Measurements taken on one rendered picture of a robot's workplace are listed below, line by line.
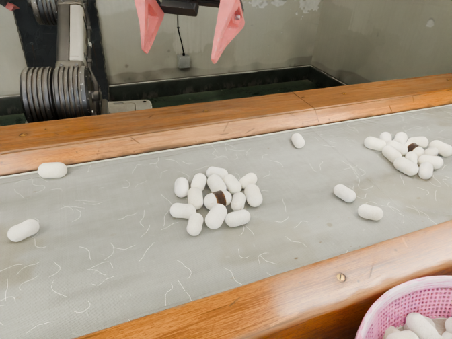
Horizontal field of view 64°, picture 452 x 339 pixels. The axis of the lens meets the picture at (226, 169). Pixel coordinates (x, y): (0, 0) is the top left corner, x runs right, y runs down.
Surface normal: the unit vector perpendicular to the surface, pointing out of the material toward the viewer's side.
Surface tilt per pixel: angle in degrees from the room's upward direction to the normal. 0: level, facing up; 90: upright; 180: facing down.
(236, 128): 45
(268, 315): 0
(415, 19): 90
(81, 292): 0
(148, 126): 0
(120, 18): 90
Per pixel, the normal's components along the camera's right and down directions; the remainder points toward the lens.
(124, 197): 0.05, -0.83
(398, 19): -0.92, 0.18
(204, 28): 0.39, 0.54
